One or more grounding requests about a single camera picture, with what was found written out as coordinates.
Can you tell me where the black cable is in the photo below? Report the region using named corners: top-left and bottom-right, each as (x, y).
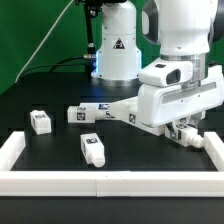
top-left (15, 55), bottom-right (98, 84)

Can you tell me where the white square table top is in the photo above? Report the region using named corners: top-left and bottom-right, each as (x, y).
top-left (109, 97), bottom-right (208, 137)

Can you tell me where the white U-shaped fence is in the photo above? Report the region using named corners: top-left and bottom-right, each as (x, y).
top-left (0, 131), bottom-right (224, 197)

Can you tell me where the white cable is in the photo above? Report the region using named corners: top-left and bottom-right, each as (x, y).
top-left (15, 0), bottom-right (77, 84)

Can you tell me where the black camera pole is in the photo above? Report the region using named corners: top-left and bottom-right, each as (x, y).
top-left (75, 0), bottom-right (127, 54)

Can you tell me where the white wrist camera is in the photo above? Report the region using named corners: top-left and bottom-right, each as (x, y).
top-left (139, 58), bottom-right (193, 87)

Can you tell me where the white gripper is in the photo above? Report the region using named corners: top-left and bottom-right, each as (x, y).
top-left (138, 65), bottom-right (223, 139)

